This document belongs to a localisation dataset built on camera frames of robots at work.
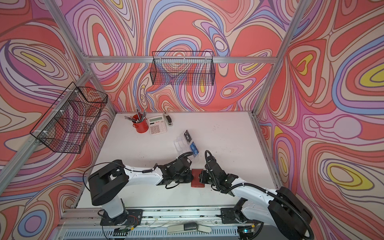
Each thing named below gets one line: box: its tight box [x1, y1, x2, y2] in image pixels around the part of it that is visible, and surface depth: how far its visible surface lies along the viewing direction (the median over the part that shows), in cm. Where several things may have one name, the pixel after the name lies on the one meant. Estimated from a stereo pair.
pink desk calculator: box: [148, 116, 167, 136], surface depth 111 cm
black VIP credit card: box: [184, 130, 192, 143], surface depth 95 cm
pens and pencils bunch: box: [124, 107, 148, 123], surface depth 103 cm
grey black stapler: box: [163, 112, 174, 127], surface depth 113 cm
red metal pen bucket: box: [132, 114, 149, 134], surface depth 109 cm
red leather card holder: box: [191, 169, 205, 188], surface depth 86 cm
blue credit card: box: [189, 141, 200, 157], surface depth 90 cm
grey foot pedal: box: [167, 222, 212, 234], surface depth 69 cm
